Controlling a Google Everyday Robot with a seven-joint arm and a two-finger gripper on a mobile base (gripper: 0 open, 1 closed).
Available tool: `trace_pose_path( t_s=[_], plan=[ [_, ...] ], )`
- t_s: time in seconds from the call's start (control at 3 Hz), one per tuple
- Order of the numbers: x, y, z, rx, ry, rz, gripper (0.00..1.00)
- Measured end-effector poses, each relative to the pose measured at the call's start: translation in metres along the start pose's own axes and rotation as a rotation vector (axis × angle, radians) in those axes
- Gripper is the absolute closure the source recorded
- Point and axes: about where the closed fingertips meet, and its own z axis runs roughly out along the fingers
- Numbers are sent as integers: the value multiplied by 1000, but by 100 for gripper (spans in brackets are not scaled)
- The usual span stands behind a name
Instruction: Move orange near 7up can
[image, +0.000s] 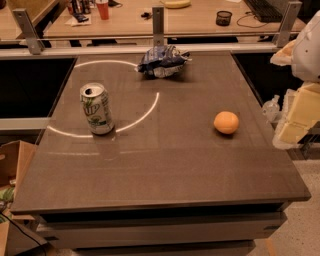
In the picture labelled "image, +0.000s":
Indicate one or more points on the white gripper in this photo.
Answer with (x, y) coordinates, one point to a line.
(308, 53)

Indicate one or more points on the orange fruit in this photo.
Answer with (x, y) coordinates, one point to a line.
(226, 122)

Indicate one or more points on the green 7up can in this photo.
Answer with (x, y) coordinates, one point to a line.
(94, 99)

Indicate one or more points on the clear plastic bottle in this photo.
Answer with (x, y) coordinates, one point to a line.
(271, 108)

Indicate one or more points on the black keyboard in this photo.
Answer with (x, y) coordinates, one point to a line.
(264, 11)

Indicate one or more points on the blue crumpled chip bag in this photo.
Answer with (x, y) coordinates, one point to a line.
(163, 61)

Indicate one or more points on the yellow banana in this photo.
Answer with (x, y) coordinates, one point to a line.
(176, 4)

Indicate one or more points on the red plastic cup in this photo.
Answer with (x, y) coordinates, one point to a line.
(103, 8)

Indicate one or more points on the cardboard box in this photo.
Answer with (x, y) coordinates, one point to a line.
(15, 235)

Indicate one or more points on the metal rail with brackets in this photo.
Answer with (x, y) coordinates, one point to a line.
(196, 21)

